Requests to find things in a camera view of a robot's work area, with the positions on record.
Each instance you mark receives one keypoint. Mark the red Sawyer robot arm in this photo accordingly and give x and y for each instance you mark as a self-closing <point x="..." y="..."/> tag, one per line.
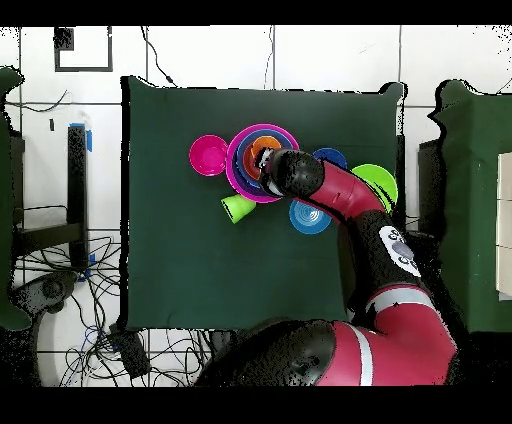
<point x="348" y="196"/>

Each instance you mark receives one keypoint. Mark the small crimson bowl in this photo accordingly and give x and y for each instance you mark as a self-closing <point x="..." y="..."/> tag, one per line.
<point x="208" y="155"/>

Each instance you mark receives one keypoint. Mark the purple bowl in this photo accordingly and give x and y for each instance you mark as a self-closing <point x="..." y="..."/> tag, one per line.
<point x="242" y="186"/>

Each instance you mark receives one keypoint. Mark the green cup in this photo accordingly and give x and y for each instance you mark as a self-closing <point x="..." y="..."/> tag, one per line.
<point x="239" y="206"/>

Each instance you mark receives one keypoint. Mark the green cloth covered table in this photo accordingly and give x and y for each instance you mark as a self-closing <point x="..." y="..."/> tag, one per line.
<point x="476" y="180"/>
<point x="4" y="200"/>

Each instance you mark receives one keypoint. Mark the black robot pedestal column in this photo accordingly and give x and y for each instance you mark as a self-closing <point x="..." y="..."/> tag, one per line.
<point x="222" y="340"/>

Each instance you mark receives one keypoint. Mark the orange bowl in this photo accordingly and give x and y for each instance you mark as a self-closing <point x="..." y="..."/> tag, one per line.
<point x="248" y="164"/>

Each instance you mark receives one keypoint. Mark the dark green table cloth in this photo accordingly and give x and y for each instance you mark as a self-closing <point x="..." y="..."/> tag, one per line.
<point x="248" y="280"/>

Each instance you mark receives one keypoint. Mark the large green bowl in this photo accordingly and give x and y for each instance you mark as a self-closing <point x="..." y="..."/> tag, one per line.
<point x="380" y="176"/>

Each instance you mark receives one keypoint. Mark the large pink bowl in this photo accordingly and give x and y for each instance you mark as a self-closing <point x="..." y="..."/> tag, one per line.
<point x="230" y="176"/>

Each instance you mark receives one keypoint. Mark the translucent blue ribbed bowl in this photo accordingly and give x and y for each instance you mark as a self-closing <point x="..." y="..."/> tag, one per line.
<point x="308" y="222"/>

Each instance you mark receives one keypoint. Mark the black stand with blue tape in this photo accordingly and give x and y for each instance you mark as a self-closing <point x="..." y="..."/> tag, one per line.
<point x="76" y="192"/>

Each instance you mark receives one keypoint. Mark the black power adapter box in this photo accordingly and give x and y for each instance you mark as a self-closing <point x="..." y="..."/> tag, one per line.
<point x="130" y="352"/>

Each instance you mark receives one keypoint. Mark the white boxes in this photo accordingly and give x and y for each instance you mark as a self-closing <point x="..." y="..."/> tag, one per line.
<point x="504" y="224"/>

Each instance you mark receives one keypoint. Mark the small dark blue bowl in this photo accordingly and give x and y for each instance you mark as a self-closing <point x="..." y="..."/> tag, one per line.
<point x="334" y="154"/>

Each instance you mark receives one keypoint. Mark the black square floor frame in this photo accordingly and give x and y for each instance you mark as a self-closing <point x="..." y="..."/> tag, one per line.
<point x="64" y="38"/>

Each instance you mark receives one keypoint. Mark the large light blue bowl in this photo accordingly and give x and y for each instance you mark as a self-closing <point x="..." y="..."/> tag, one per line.
<point x="240" y="160"/>

